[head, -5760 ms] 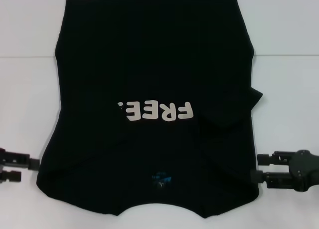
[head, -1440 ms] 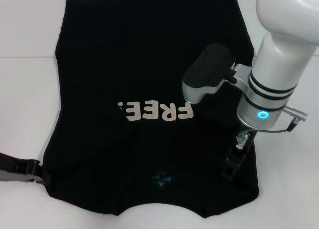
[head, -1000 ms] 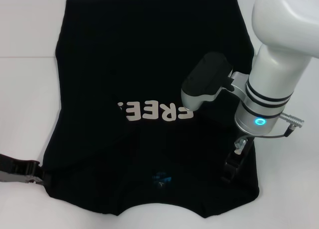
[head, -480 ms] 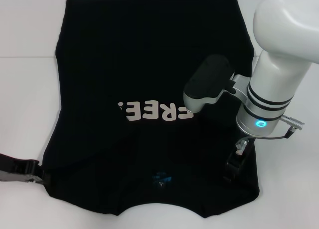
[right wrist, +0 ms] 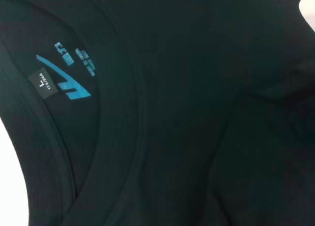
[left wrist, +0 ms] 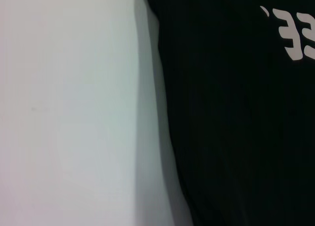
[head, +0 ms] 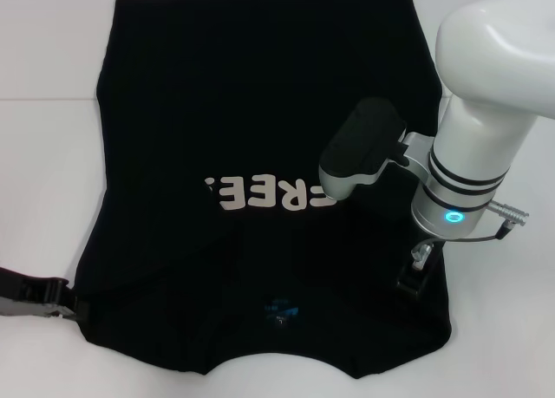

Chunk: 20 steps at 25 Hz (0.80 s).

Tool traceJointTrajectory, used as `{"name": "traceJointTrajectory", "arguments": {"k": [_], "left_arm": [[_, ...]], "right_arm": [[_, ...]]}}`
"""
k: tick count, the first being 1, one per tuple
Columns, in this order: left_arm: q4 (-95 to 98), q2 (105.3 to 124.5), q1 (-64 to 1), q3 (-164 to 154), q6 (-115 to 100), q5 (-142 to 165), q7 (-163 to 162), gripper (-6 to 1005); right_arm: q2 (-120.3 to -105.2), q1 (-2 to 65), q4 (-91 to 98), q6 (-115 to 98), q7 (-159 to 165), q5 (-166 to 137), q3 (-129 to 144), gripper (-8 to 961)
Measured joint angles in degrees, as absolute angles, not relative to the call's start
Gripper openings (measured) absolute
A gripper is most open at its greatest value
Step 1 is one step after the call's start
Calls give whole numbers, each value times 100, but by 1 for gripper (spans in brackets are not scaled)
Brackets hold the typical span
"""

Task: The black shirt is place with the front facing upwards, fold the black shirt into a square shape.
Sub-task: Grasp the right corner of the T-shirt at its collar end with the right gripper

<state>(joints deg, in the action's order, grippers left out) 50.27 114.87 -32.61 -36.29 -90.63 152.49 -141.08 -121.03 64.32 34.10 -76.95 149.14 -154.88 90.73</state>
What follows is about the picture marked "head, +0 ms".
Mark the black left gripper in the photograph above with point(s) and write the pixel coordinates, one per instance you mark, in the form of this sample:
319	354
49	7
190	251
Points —
30	296

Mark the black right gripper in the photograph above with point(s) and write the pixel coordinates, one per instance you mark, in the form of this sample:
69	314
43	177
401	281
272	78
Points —
416	281

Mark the black shirt with FREE print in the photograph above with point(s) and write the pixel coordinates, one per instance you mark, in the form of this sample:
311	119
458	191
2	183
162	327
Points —
217	112

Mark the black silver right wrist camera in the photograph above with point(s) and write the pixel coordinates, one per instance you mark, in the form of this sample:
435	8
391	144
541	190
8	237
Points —
360	142

